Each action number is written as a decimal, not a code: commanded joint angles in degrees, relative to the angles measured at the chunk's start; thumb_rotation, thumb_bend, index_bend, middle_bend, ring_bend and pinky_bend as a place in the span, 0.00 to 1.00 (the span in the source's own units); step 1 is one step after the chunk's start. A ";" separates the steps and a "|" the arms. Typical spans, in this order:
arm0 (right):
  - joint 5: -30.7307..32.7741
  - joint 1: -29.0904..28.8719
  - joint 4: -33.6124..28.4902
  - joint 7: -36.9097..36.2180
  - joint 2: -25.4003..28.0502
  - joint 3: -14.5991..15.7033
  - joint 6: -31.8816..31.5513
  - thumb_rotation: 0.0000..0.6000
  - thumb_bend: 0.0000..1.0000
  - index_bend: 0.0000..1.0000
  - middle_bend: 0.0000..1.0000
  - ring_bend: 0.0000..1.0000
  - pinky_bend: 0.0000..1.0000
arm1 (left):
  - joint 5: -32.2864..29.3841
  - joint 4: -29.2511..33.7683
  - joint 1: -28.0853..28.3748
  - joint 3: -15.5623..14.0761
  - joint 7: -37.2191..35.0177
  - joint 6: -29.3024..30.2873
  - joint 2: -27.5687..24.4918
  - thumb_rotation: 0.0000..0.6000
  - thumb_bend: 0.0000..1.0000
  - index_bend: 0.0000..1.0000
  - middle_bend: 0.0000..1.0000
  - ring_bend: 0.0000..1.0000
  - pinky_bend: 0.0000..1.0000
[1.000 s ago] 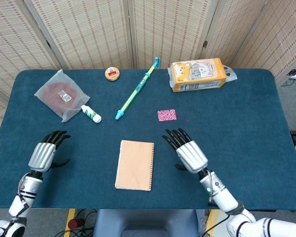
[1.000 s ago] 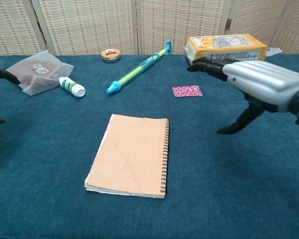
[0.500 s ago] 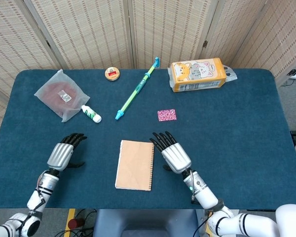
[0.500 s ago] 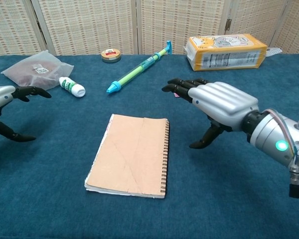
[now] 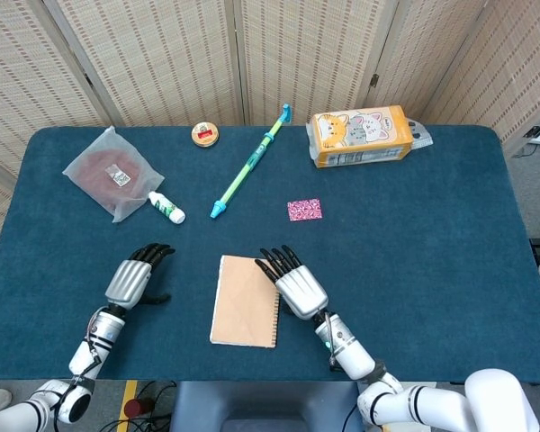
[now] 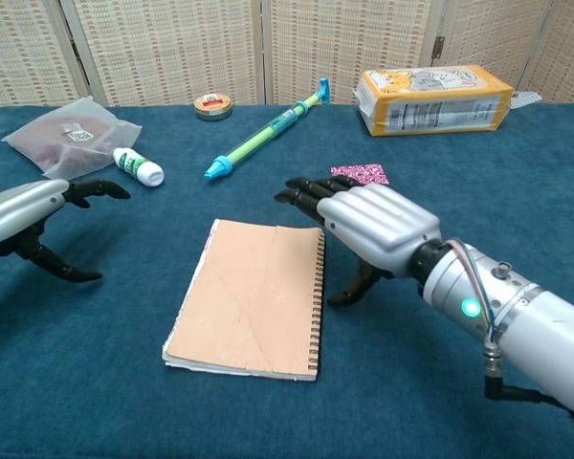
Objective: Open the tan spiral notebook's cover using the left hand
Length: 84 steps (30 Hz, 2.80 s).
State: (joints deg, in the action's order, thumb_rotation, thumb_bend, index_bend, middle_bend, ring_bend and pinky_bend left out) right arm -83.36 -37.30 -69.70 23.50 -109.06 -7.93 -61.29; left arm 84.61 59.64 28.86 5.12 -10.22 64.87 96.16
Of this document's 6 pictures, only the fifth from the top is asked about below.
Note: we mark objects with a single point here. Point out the grey cat print packet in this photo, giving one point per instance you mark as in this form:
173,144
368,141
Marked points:
420,135

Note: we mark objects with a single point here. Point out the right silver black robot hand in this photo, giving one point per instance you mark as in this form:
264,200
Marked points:
301,292

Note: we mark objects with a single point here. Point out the round gold tin red label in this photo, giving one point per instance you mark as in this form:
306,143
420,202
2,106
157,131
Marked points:
204,134

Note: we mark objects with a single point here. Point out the woven folding screen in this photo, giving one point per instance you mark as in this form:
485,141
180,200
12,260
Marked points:
162,54

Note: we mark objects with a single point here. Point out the red round knob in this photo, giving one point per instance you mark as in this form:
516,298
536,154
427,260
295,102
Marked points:
137,407

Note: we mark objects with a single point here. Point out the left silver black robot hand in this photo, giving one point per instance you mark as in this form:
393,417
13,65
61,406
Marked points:
126,281

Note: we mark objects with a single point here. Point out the orange cat tissue pack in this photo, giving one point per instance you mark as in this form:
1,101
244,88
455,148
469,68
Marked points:
360,135

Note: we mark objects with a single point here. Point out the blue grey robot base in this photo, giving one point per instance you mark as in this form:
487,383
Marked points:
261,405

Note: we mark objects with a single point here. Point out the green blue toy water pump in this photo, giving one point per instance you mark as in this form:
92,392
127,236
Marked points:
247,166

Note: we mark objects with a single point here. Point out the brown cover spiral notebook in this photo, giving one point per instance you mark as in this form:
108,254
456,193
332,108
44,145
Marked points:
238,306

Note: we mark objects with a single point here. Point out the translucent bag with brown pad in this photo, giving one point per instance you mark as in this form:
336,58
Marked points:
108,175

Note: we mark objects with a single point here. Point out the pink patterned card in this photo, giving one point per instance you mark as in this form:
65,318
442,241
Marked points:
304,210

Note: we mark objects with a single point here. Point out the small white green-label bottle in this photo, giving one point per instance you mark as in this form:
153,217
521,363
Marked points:
166,208

